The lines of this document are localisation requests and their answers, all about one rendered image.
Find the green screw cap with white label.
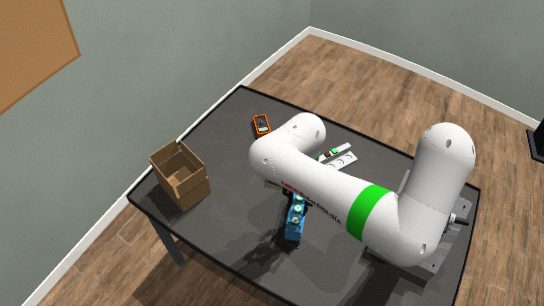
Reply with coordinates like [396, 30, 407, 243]
[293, 204, 303, 214]

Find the blue tube rack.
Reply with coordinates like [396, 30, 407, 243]
[284, 194, 305, 241]

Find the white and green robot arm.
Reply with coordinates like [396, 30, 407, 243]
[248, 113, 476, 267]

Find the orange multimeter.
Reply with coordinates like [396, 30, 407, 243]
[253, 114, 271, 138]

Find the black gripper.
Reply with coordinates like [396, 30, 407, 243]
[282, 187, 313, 216]

